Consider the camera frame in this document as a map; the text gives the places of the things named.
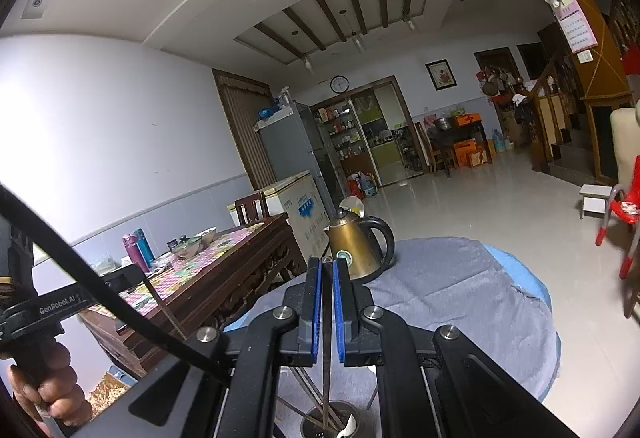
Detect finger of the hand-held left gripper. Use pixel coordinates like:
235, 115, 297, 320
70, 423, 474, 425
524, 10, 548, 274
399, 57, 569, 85
85, 264, 148, 309

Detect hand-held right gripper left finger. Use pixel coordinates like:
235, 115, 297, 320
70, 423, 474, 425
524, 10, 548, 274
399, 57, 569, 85
100, 257, 325, 438

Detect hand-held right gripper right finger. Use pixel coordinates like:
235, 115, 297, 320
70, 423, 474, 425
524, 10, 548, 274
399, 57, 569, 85
332, 258, 578, 438

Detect dark metal utensil holder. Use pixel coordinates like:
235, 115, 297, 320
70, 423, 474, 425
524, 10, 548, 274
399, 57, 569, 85
300, 399, 360, 438

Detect person's left hand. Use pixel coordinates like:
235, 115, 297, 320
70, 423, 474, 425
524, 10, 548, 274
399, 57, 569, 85
7, 342, 93, 425

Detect pile of snack packets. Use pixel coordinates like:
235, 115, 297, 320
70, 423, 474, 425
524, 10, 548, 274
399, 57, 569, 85
87, 255, 126, 276

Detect blue water bottle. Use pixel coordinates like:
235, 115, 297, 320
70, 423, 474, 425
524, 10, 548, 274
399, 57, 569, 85
134, 228, 155, 269

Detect gold electric kettle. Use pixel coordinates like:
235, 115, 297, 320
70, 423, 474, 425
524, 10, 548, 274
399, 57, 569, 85
324, 207, 396, 284

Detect glass-lidded bowl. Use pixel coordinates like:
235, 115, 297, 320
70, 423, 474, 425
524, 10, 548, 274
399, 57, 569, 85
175, 235, 202, 260

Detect carved wooden sideboard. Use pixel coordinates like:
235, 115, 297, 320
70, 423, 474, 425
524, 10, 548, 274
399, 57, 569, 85
77, 212, 308, 379

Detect checkered table mat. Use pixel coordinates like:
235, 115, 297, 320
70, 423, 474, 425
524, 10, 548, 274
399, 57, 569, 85
90, 223, 266, 319

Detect white chest freezer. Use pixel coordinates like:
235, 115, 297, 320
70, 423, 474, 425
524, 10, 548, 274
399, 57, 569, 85
227, 170, 333, 259

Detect gold speckled cushion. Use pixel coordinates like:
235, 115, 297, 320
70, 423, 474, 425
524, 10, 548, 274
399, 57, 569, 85
87, 370, 128, 416

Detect grey tablecloth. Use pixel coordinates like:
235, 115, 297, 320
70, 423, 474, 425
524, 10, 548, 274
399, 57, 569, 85
225, 237, 561, 438

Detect wooden chair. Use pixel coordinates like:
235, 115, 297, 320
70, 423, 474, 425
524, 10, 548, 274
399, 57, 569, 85
235, 192, 271, 226

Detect grey refrigerator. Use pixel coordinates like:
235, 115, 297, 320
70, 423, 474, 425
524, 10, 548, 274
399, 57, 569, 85
254, 102, 346, 219

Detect glass-door pantry cabinet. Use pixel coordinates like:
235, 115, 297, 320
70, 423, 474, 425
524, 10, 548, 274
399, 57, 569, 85
310, 99, 371, 179

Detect blue round table cover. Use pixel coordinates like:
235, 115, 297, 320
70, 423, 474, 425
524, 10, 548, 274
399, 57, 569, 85
224, 242, 553, 333

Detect brown wooden door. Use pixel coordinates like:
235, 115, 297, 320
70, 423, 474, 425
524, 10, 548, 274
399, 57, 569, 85
212, 69, 277, 191

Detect stack of orange cartons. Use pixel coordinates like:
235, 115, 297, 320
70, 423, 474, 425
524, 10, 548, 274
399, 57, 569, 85
452, 140, 488, 169

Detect dark wooden dining table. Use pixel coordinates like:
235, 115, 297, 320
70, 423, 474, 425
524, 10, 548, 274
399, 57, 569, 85
427, 120, 493, 178

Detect framed picture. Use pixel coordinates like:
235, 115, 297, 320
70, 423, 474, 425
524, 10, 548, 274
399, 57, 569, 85
425, 60, 457, 91

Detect white step stool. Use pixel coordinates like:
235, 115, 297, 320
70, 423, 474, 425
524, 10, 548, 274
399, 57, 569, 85
579, 184, 615, 220

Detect wooden staircase railing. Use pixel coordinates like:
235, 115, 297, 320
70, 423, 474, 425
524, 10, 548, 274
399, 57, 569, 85
530, 50, 583, 174

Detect red plastic chair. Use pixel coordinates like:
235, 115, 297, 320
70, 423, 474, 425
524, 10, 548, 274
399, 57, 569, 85
595, 183, 640, 279

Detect beige armchair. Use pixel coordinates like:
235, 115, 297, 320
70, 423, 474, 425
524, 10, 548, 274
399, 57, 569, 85
609, 100, 640, 199

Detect black cable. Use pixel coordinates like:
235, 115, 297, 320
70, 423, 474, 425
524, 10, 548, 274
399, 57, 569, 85
0, 183, 231, 386

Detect pink wall calendar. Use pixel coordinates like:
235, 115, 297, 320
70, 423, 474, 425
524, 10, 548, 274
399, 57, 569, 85
534, 0, 599, 53

